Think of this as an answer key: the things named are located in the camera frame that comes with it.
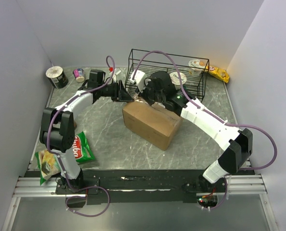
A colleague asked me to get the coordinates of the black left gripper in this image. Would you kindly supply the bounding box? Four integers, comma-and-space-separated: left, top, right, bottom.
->
98, 80, 134, 103

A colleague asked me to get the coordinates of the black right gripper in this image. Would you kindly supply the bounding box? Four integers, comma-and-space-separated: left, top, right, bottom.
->
136, 79, 165, 106

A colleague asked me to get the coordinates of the brown cardboard box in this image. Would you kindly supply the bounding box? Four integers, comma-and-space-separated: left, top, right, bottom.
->
122, 101, 183, 151

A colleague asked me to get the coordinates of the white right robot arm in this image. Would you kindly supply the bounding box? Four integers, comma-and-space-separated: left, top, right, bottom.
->
137, 71, 253, 192

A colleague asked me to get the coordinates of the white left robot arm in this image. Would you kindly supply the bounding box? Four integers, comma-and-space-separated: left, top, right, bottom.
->
39, 69, 134, 193

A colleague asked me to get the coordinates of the white yogurt cup behind basket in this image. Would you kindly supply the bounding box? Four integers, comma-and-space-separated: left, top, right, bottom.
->
188, 59, 206, 77

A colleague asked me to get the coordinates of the pink yogurt cup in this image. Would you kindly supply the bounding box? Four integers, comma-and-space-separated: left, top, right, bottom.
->
73, 68, 85, 83

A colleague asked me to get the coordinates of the yellow snack bag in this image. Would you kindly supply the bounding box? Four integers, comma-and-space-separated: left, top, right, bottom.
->
206, 65, 230, 83

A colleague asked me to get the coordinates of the black can white lid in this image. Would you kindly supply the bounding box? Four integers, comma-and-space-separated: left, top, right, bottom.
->
45, 66, 68, 89

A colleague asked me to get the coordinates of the green Chuba chips bag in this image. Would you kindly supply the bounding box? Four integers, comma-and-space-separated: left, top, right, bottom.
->
35, 131, 95, 185

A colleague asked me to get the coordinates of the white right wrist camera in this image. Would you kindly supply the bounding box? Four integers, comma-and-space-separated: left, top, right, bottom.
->
130, 70, 147, 92

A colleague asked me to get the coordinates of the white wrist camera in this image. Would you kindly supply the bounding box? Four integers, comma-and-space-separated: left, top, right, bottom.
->
110, 68, 122, 82
130, 70, 147, 92

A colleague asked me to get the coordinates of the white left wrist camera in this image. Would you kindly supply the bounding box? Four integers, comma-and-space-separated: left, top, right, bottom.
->
110, 68, 122, 82

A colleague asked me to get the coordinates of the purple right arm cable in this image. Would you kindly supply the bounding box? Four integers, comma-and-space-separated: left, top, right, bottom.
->
134, 50, 278, 207

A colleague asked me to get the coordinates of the black wire basket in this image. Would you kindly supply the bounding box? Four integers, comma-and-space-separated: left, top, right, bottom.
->
125, 49, 209, 100

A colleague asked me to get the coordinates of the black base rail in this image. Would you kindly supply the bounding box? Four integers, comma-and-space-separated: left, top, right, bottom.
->
55, 169, 225, 205

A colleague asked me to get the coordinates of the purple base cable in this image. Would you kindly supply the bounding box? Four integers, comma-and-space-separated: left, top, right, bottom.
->
65, 184, 113, 217

